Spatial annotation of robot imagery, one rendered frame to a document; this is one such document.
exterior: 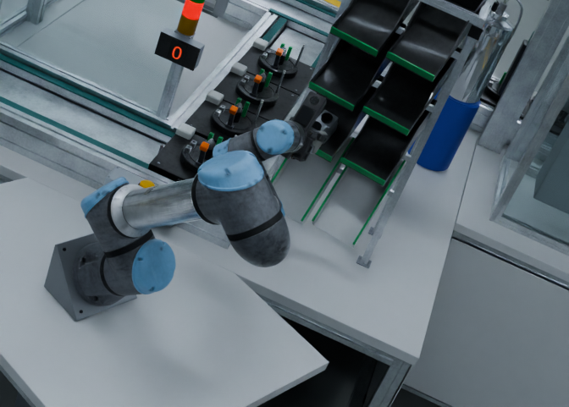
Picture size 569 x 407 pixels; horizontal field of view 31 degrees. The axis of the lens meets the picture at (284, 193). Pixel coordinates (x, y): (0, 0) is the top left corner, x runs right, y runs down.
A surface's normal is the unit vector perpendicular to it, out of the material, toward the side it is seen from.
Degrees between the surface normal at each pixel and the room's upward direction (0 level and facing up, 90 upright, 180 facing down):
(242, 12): 90
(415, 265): 0
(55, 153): 90
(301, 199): 45
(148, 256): 53
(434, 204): 0
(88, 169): 90
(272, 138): 68
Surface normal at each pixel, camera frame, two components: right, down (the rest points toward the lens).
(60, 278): -0.66, 0.22
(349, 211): -0.07, -0.29
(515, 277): -0.27, 0.46
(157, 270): 0.75, -0.02
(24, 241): 0.32, -0.79
